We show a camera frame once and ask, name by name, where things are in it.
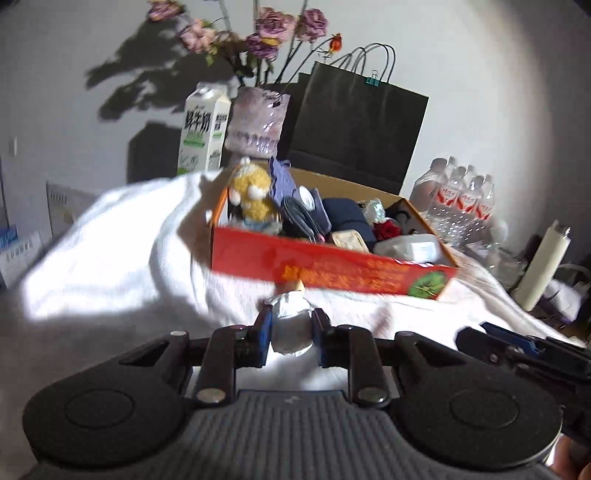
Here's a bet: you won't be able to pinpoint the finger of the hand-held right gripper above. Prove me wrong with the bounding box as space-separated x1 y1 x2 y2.
480 322 550 354
455 327 518 367

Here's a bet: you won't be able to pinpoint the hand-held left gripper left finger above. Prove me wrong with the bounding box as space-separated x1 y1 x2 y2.
117 305 273 407

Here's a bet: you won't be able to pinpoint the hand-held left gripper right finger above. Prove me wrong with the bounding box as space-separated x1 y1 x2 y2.
311 308 462 409

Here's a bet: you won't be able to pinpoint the white bundle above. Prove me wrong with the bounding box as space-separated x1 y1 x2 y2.
263 279 315 356

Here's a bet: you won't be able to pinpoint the orange cardboard box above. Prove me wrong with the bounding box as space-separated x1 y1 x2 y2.
210 157 462 302

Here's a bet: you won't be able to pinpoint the white plastic bottle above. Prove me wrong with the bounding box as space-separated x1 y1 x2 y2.
373 233 444 265

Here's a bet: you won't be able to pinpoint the navy blue zip pouch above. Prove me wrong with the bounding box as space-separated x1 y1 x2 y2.
322 198 377 252

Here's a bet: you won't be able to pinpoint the grey braided cable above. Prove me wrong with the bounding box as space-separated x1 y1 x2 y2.
281 185 333 241

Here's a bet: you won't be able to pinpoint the red cloth flower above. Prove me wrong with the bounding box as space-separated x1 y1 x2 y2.
373 220 402 241

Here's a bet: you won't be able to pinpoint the purple knitted pouch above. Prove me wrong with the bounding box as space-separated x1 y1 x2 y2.
268 157 298 208

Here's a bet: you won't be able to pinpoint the person's right hand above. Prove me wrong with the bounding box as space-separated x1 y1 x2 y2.
551 436 591 480

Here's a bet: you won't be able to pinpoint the glass pitcher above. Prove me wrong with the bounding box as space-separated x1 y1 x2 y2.
482 244 527 289

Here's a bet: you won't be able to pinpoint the white thermos bottle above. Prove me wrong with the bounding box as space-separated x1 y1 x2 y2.
512 220 572 312

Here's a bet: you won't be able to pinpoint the pack of water bottles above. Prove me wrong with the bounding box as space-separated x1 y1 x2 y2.
409 156 509 252

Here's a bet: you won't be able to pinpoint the clear wrapped plastic ball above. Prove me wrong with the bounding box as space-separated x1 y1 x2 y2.
362 198 387 224

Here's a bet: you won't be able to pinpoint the black cloth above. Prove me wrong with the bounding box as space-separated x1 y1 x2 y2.
385 205 419 232

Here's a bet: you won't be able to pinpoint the yellow white plush toy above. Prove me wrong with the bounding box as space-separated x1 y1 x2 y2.
228 157 282 232

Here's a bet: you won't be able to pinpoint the white towel blanket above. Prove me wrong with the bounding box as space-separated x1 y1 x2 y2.
21 171 591 393

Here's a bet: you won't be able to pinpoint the white milk carton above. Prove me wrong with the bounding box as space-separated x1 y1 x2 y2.
177 82 232 176

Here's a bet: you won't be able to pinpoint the purple white vase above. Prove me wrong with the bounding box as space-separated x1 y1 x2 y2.
224 87 291 160

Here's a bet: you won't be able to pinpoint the black paper bag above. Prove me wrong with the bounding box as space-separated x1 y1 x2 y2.
265 43 429 197

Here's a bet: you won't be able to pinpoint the white blue boxes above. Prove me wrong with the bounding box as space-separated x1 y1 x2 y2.
0 224 44 289

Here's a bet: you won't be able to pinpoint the dried purple flower bouquet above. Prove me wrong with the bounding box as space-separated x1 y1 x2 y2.
147 0 345 90

